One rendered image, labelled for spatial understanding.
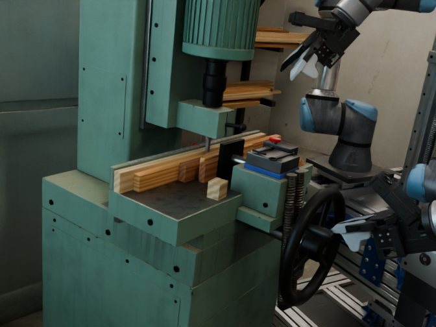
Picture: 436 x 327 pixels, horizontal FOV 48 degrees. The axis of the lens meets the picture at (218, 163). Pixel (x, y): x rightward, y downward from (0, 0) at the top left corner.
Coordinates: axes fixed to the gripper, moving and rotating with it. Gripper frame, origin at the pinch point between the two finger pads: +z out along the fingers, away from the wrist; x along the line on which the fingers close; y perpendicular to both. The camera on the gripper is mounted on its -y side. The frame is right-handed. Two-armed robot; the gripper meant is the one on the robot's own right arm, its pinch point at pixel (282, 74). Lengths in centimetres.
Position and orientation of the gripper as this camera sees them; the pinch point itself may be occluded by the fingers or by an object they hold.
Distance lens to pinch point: 125.6
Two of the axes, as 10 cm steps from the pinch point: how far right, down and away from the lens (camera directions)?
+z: -6.6, 7.1, 2.2
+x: -0.3, -3.3, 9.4
